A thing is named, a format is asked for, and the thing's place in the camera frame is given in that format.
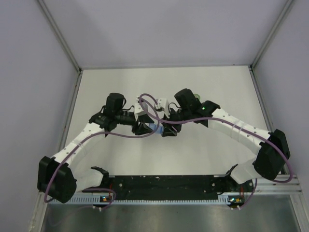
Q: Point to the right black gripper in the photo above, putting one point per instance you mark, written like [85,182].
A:
[169,130]

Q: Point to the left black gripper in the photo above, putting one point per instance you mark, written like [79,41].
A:
[142,128]

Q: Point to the blue pill organizer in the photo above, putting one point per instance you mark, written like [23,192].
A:
[158,129]

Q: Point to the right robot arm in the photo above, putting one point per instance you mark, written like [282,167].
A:
[270,149]

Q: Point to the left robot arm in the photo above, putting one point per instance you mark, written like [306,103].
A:
[60,176]

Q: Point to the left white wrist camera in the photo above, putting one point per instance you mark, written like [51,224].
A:
[140,108]

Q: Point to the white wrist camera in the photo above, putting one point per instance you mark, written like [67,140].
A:
[162,105]
[140,108]

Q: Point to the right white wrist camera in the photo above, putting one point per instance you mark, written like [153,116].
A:
[162,105]

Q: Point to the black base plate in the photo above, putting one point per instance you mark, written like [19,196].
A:
[171,187]

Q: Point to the grey cable duct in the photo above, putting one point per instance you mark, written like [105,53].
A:
[101,199]

